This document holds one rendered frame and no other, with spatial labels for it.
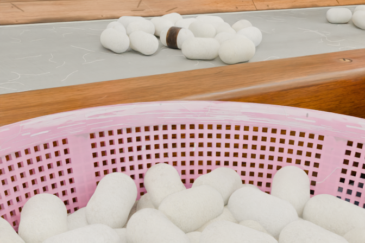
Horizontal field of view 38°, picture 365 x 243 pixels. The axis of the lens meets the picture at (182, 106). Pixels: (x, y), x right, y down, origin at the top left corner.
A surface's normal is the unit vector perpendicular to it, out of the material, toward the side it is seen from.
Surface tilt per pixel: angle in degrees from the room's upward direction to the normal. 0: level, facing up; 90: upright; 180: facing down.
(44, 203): 13
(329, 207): 33
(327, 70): 0
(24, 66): 0
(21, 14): 45
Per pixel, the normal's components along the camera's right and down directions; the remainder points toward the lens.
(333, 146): -0.36, -0.03
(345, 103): 0.55, 0.30
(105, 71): 0.05, -0.94
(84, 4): 0.43, -0.46
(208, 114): 0.11, 0.07
